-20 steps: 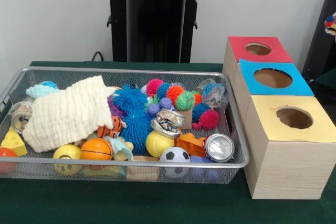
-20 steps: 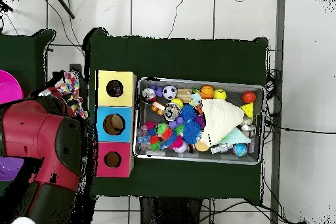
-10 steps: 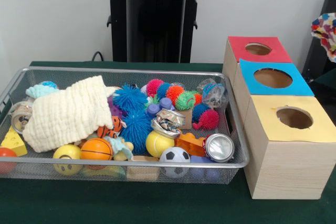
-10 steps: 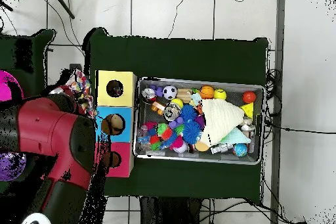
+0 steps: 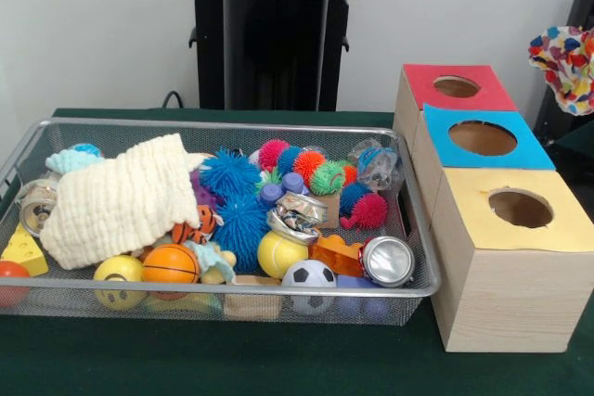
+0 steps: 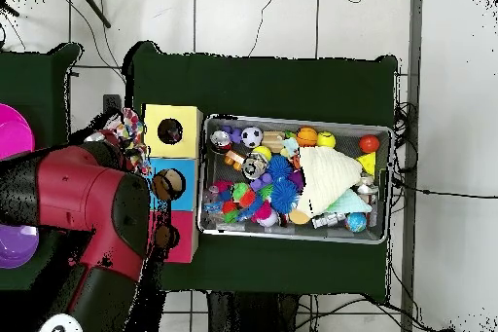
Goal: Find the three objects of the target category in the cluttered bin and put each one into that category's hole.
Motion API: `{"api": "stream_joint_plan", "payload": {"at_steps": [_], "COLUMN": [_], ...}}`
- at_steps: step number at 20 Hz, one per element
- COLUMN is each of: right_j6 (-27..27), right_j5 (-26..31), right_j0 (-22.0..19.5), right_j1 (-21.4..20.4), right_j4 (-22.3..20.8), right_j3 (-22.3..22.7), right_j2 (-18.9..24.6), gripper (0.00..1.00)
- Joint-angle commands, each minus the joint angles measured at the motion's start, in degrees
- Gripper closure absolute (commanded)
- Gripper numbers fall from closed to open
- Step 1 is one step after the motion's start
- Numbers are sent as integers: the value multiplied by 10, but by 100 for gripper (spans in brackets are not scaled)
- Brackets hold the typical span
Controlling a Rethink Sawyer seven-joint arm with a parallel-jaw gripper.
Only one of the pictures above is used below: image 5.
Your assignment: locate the yellow smiley ball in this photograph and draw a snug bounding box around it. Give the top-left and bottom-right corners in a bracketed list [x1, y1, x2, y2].
[93, 255, 148, 312]

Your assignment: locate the blue spiky rubber ball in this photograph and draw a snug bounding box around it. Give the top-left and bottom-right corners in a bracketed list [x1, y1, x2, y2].
[212, 194, 272, 272]
[199, 147, 263, 200]

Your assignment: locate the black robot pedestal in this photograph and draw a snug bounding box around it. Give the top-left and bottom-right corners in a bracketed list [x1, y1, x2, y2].
[179, 0, 372, 111]

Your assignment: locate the red ball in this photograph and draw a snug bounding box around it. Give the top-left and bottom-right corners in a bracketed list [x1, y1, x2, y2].
[0, 261, 31, 309]

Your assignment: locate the wooden box with three holes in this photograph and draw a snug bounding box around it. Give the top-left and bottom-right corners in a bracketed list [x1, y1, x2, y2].
[393, 64, 594, 353]

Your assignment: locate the orange toy basketball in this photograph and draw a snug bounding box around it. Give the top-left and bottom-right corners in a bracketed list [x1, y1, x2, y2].
[142, 244, 201, 286]

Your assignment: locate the black monitor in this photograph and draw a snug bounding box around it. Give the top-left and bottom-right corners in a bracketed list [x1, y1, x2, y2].
[534, 0, 594, 165]

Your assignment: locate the striped tiger plush toy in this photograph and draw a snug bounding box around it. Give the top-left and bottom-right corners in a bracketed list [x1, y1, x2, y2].
[171, 206, 226, 248]

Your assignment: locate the silver drink can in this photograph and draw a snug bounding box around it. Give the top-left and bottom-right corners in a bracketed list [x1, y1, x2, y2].
[17, 178, 64, 237]

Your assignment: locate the cream knitted cloth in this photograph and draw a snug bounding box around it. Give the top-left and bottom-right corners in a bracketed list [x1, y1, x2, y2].
[39, 134, 204, 271]

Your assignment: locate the clear mesh bin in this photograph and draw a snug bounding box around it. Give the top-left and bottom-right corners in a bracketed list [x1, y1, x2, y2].
[0, 118, 442, 327]

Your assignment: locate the long polka dot cloth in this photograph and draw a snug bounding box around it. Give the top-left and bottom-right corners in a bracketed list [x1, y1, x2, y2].
[528, 26, 594, 117]

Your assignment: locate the yellow cheese wedge toy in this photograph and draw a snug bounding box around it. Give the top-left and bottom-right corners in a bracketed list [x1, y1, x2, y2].
[0, 224, 49, 278]

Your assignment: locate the black and white soccer ball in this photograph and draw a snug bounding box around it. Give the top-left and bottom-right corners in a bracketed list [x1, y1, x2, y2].
[282, 260, 339, 316]

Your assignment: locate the crushed red drink can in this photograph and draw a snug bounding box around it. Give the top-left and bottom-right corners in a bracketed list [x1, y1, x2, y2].
[360, 236, 417, 288]

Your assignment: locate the mint green cloth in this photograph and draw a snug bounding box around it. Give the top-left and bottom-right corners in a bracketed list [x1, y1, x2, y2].
[46, 146, 105, 177]

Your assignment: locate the yellow tennis ball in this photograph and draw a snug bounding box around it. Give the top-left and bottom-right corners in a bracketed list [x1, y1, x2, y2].
[257, 231, 310, 280]

